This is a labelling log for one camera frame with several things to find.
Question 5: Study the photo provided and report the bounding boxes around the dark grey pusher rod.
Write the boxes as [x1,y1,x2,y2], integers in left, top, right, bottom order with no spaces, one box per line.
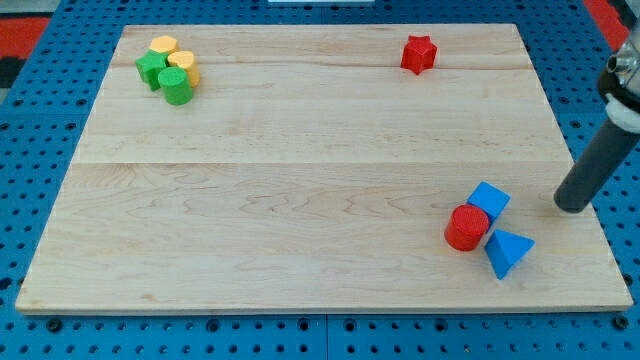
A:
[553,118,639,213]

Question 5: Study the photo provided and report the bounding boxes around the wooden board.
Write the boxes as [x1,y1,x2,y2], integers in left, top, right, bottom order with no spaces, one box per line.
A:
[15,24,633,315]

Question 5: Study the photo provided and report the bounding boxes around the green star block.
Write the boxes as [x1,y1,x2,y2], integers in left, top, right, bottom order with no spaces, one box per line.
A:
[135,50,168,91]

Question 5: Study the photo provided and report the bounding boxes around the red cylinder block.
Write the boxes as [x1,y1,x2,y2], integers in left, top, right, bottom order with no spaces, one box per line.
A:
[444,204,490,251]

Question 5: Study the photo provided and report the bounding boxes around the blue triangle block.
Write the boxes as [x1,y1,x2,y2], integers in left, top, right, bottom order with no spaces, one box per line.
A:
[484,229,535,280]

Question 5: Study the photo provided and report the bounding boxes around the blue cube block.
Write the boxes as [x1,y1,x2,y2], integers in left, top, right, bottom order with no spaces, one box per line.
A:
[466,181,511,225]

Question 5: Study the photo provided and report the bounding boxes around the green cylinder block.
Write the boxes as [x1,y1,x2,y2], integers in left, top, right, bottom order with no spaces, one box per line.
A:
[158,67,193,105]

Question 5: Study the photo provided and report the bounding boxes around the yellow heart block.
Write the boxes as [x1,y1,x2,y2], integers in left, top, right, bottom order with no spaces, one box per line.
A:
[168,50,200,88]

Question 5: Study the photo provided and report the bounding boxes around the red star block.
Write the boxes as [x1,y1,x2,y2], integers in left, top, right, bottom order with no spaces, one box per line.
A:
[400,35,438,75]

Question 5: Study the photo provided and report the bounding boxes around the yellow hexagon block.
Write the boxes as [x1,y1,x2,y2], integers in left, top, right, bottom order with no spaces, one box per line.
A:
[149,35,179,54]

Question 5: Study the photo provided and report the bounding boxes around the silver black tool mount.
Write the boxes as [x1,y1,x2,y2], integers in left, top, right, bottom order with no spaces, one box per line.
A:
[598,21,639,133]

